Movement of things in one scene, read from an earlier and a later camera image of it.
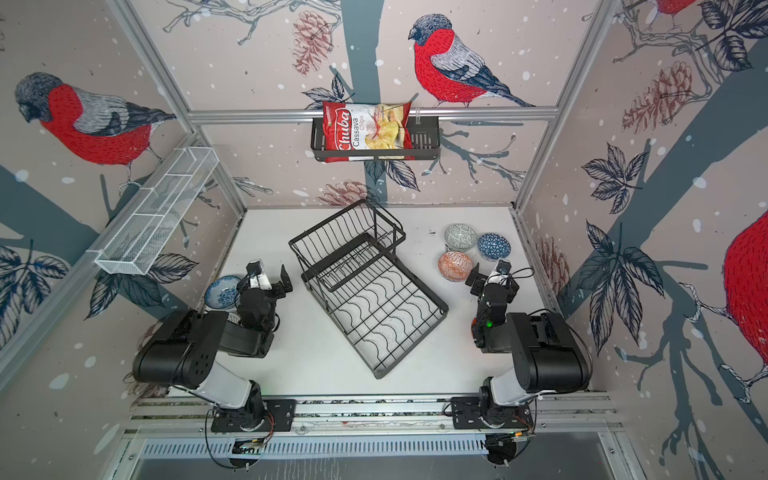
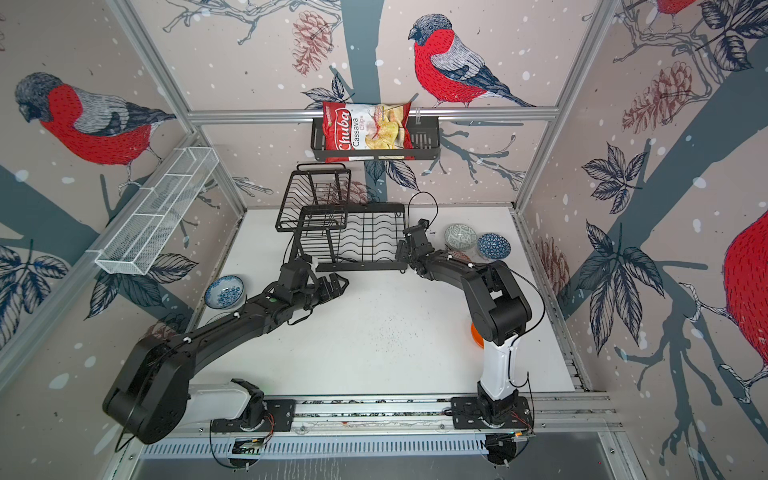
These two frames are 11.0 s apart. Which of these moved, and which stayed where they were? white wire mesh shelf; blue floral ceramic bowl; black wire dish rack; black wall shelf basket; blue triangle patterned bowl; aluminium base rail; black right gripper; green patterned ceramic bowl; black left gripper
Moved: black right gripper; black left gripper; black wire dish rack
Stayed: black wall shelf basket; blue triangle patterned bowl; aluminium base rail; white wire mesh shelf; blue floral ceramic bowl; green patterned ceramic bowl
